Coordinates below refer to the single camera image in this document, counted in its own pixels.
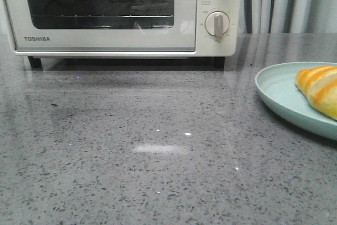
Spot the croissant bread roll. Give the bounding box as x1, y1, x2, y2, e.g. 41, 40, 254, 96
295, 65, 336, 120

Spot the grey curtain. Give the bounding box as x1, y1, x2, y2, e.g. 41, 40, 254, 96
240, 0, 336, 33

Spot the oven door with glass window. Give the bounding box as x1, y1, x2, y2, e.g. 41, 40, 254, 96
5, 0, 196, 52

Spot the lower oven timer knob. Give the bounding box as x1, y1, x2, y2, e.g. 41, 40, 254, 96
205, 12, 230, 37

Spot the white Toshiba toaster oven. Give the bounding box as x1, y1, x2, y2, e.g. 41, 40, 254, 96
1, 0, 241, 68

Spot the metal wire oven rack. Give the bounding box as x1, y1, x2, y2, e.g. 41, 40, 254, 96
31, 0, 175, 30

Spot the light green plate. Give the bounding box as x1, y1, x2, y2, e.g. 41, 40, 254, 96
255, 62, 336, 141

